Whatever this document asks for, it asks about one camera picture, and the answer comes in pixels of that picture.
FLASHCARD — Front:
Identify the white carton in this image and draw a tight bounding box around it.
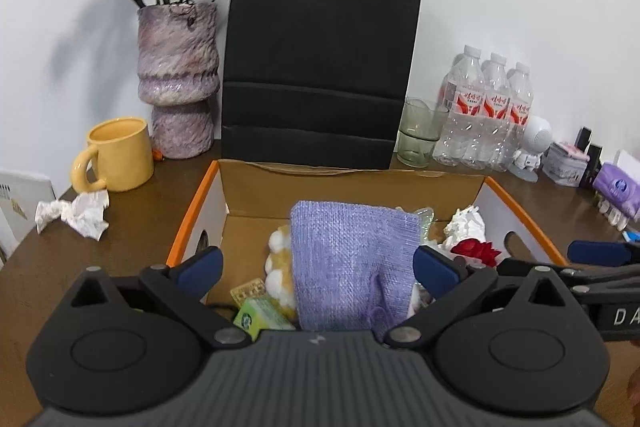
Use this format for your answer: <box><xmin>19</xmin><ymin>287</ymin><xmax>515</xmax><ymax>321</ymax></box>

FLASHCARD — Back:
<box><xmin>614</xmin><ymin>149</ymin><xmax>640</xmax><ymax>174</ymax></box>

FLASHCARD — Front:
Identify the yellow plush toy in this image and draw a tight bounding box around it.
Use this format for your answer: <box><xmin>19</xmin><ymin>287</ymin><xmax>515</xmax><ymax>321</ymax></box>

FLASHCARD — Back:
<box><xmin>266</xmin><ymin>226</ymin><xmax>300</xmax><ymax>316</ymax></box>

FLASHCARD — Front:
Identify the crumpled white tissue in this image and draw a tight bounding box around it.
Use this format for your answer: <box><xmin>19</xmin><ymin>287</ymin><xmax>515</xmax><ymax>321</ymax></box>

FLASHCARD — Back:
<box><xmin>34</xmin><ymin>189</ymin><xmax>110</xmax><ymax>241</ymax></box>

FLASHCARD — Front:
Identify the red ribbon bow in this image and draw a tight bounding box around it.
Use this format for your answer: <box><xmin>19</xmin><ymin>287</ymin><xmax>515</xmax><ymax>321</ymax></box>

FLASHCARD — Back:
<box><xmin>449</xmin><ymin>239</ymin><xmax>504</xmax><ymax>269</ymax></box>

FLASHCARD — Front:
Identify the row of small white vials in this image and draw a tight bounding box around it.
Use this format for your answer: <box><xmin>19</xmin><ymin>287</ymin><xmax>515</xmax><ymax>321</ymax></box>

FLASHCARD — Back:
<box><xmin>596</xmin><ymin>198</ymin><xmax>629</xmax><ymax>231</ymax></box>

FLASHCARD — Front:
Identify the orange-edged cardboard box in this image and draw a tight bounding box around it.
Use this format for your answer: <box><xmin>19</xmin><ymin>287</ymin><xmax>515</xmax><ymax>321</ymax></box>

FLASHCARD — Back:
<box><xmin>164</xmin><ymin>159</ymin><xmax>571</xmax><ymax>310</ymax></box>

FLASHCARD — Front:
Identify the green paper packet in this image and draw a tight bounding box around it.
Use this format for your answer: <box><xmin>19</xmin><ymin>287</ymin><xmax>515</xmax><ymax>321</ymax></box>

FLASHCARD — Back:
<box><xmin>232</xmin><ymin>296</ymin><xmax>297</xmax><ymax>342</ymax></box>

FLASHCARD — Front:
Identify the small yellow blister packet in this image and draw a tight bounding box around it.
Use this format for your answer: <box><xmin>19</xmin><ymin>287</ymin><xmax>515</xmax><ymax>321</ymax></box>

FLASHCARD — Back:
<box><xmin>229</xmin><ymin>277</ymin><xmax>266</xmax><ymax>306</ymax></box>

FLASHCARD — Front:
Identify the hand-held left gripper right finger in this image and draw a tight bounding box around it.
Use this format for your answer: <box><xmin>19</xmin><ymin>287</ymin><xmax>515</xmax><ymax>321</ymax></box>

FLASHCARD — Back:
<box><xmin>382</xmin><ymin>245</ymin><xmax>574</xmax><ymax>350</ymax></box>

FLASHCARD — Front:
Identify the white crumpled paper ball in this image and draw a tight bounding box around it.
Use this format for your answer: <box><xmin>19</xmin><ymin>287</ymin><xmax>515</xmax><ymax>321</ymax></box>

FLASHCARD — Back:
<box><xmin>443</xmin><ymin>205</ymin><xmax>487</xmax><ymax>253</ymax></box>

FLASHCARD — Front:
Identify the patterned tin box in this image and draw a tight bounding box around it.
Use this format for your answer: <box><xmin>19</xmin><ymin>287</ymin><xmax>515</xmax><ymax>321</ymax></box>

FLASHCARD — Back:
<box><xmin>542</xmin><ymin>141</ymin><xmax>590</xmax><ymax>188</ymax></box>

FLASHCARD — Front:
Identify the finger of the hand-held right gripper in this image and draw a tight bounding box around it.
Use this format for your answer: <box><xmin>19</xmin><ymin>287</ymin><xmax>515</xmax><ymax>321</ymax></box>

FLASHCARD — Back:
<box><xmin>499</xmin><ymin>258</ymin><xmax>640</xmax><ymax>294</ymax></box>
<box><xmin>567</xmin><ymin>240</ymin><xmax>640</xmax><ymax>267</ymax></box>

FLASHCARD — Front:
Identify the purple textured vase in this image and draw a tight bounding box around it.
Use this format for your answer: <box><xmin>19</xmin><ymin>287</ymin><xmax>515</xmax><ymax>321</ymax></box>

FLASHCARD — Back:
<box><xmin>137</xmin><ymin>2</ymin><xmax>221</xmax><ymax>160</ymax></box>

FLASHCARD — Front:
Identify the white robot figurine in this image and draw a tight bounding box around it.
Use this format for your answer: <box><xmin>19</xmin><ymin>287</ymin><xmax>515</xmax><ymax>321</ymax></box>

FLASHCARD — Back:
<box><xmin>509</xmin><ymin>115</ymin><xmax>554</xmax><ymax>183</ymax></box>

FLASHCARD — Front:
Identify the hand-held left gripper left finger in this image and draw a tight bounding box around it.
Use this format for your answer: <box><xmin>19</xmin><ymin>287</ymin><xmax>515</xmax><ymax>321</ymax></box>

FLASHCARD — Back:
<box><xmin>69</xmin><ymin>246</ymin><xmax>257</xmax><ymax>350</ymax></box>

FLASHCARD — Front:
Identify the white paper box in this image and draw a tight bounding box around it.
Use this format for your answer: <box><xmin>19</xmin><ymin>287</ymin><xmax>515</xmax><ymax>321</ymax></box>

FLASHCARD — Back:
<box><xmin>0</xmin><ymin>169</ymin><xmax>57</xmax><ymax>259</ymax></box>

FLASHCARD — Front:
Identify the yellow mug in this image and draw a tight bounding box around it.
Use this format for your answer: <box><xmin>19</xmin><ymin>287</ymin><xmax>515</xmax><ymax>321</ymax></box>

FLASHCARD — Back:
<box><xmin>70</xmin><ymin>117</ymin><xmax>155</xmax><ymax>193</ymax></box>

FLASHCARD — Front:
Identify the clear glass cup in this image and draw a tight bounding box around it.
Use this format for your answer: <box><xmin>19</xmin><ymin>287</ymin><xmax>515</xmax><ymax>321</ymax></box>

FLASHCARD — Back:
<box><xmin>397</xmin><ymin>97</ymin><xmax>449</xmax><ymax>168</ymax></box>

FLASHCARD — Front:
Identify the dark cosmetic box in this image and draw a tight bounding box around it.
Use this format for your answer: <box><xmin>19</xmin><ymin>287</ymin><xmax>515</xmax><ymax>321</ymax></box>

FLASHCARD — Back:
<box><xmin>579</xmin><ymin>144</ymin><xmax>604</xmax><ymax>190</ymax></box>

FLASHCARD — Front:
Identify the purple woven pouch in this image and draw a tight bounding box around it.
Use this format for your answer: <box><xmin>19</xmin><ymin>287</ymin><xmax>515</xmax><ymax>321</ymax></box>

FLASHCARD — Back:
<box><xmin>289</xmin><ymin>200</ymin><xmax>422</xmax><ymax>334</ymax></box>

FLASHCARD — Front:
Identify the clear iridescent plastic bag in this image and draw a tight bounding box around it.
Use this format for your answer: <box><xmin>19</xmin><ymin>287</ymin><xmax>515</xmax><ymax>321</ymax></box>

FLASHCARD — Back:
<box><xmin>396</xmin><ymin>205</ymin><xmax>437</xmax><ymax>241</ymax></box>

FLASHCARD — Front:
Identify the purple tissue packet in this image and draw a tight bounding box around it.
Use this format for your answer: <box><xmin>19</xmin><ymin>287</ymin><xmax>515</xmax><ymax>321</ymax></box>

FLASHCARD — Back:
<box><xmin>594</xmin><ymin>161</ymin><xmax>640</xmax><ymax>223</ymax></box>

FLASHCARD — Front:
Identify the black paper bag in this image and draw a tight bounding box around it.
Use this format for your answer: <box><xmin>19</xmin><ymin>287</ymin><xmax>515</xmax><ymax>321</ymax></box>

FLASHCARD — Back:
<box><xmin>220</xmin><ymin>0</ymin><xmax>426</xmax><ymax>170</ymax></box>

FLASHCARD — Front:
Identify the clear red-label water bottle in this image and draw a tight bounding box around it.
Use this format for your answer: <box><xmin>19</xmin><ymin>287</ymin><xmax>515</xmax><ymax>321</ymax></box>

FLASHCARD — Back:
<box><xmin>432</xmin><ymin>45</ymin><xmax>487</xmax><ymax>168</ymax></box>
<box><xmin>465</xmin><ymin>52</ymin><xmax>512</xmax><ymax>172</ymax></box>
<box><xmin>492</xmin><ymin>61</ymin><xmax>534</xmax><ymax>173</ymax></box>
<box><xmin>438</xmin><ymin>56</ymin><xmax>460</xmax><ymax>114</ymax></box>

